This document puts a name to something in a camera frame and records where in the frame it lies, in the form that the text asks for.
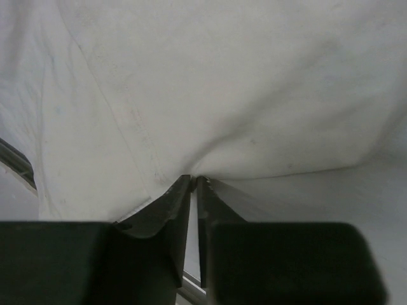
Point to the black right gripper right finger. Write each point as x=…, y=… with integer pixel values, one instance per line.
x=244, y=262

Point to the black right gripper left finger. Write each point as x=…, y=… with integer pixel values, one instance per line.
x=139, y=260

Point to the white t shirt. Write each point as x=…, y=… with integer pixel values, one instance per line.
x=111, y=101

